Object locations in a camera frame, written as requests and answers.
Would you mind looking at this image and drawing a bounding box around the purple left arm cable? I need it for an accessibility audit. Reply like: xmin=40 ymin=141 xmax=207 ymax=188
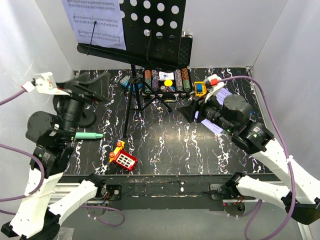
xmin=0 ymin=88 xmax=126 ymax=228

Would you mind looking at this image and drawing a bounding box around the white playing card deck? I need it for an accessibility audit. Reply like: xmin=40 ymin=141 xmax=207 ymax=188
xmin=158 ymin=71 xmax=175 ymax=81

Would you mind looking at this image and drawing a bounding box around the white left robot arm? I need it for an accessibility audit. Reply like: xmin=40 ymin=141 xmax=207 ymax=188
xmin=1 ymin=72 xmax=110 ymax=240

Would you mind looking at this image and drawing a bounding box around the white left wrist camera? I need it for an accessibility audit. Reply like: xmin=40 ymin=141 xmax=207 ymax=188
xmin=21 ymin=72 xmax=70 ymax=96

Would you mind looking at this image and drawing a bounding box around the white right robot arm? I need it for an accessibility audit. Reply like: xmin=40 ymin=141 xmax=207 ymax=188
xmin=178 ymin=94 xmax=320 ymax=225

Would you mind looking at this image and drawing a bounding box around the yellow round dealer chip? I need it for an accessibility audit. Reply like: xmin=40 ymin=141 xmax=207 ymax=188
xmin=164 ymin=79 xmax=173 ymax=87

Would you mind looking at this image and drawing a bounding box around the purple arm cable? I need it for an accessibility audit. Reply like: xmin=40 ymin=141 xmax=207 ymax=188
xmin=0 ymin=88 xmax=126 ymax=228
xmin=219 ymin=75 xmax=298 ymax=240

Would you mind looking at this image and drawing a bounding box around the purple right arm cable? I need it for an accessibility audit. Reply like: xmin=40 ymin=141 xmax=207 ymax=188
xmin=219 ymin=75 xmax=298 ymax=240

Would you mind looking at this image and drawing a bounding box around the black microphone desk stand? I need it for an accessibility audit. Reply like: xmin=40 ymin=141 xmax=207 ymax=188
xmin=52 ymin=95 xmax=97 ymax=129

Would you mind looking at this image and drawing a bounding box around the sheet music page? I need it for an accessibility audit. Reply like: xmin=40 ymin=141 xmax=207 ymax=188
xmin=193 ymin=87 xmax=235 ymax=135
xmin=62 ymin=0 xmax=127 ymax=50

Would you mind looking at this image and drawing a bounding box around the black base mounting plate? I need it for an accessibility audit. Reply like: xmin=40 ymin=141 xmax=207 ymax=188
xmin=82 ymin=174 xmax=247 ymax=212

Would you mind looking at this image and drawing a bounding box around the red yellow toy brick house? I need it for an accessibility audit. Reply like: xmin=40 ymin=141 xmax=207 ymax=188
xmin=108 ymin=141 xmax=138 ymax=172

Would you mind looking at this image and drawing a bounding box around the black poker chip case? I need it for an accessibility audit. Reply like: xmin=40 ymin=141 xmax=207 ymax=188
xmin=142 ymin=31 xmax=194 ymax=102

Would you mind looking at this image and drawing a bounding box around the mint green toy microphone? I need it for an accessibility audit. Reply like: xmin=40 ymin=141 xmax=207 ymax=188
xmin=75 ymin=132 xmax=104 ymax=140

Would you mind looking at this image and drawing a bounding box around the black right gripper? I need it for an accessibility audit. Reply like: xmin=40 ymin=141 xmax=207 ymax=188
xmin=176 ymin=90 xmax=236 ymax=135

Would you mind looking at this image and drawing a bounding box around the yellow toy brick tray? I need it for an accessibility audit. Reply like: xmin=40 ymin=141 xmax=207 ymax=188
xmin=194 ymin=81 xmax=207 ymax=98

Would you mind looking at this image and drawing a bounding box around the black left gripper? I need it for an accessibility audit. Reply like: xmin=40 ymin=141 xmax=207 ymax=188
xmin=54 ymin=70 xmax=111 ymax=140

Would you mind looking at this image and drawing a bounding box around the blue toy brick block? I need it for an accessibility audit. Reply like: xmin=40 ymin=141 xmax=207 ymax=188
xmin=119 ymin=74 xmax=145 ymax=95

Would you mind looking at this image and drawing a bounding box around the black music stand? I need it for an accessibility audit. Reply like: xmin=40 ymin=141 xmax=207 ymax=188
xmin=76 ymin=0 xmax=187 ymax=139

